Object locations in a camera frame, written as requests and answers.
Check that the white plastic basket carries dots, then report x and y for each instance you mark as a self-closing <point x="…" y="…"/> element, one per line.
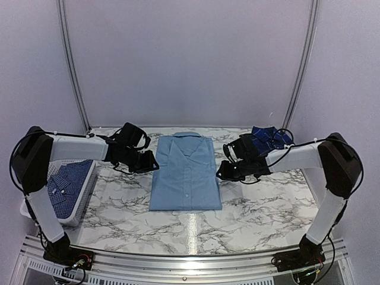
<point x="65" y="193"/>

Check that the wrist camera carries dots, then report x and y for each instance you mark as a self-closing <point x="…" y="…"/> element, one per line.
<point x="134" y="137"/>
<point x="245" y="149"/>

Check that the aluminium front frame rail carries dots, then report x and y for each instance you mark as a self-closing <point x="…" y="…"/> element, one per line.
<point x="122" y="268"/>

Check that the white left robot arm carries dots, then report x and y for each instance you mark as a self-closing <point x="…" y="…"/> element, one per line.
<point x="29" y="164"/>

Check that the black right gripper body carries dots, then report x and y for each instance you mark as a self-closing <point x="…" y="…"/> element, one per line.
<point x="236" y="174"/>

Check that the blue checked shirt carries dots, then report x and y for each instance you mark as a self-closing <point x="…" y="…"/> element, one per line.
<point x="69" y="187"/>

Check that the left aluminium corner post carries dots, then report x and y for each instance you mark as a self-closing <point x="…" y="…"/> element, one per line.
<point x="69" y="58"/>

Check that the dark blue plaid folded shirt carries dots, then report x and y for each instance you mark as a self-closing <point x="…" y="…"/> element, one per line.
<point x="270" y="138"/>

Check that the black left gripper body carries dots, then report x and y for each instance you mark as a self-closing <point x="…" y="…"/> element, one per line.
<point x="135" y="163"/>

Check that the light blue long sleeve shirt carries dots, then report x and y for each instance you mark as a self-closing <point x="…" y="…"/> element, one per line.
<point x="186" y="179"/>

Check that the right aluminium corner post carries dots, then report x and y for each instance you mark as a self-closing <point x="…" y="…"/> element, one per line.
<point x="304" y="60"/>

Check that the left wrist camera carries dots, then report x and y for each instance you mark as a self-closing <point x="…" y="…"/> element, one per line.
<point x="134" y="137"/>

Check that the aluminium back table rail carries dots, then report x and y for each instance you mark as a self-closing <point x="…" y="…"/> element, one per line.
<point x="144" y="126"/>

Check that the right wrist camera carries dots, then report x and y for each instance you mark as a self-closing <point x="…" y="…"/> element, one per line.
<point x="245" y="149"/>

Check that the aluminium corner post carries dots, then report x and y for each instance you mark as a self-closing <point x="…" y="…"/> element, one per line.
<point x="304" y="60"/>
<point x="69" y="58"/>

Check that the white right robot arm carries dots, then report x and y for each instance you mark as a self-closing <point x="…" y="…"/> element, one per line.
<point x="343" y="174"/>

